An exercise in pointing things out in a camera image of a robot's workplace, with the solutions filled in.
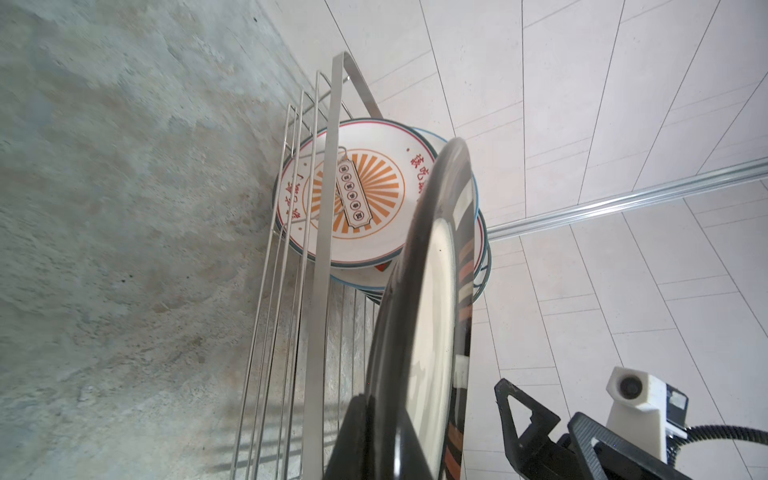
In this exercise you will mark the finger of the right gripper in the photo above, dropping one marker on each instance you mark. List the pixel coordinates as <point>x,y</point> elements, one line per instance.
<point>527,428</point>
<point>602,454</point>

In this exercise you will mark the dark rimmed cream plate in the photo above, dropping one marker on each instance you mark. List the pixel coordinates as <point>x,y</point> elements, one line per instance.
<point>409,421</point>

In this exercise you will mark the white watermelon pattern plate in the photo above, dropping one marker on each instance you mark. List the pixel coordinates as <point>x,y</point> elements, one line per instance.
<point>382,169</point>

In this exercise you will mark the right corner aluminium profile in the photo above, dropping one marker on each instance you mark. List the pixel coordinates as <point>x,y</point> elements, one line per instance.
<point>710,181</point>

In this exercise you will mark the orange sunburst plate front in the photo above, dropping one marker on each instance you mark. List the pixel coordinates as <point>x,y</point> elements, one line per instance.
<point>458,202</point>

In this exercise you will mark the metal wire dish rack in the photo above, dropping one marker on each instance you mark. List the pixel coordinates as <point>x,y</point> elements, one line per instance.
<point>279,367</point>

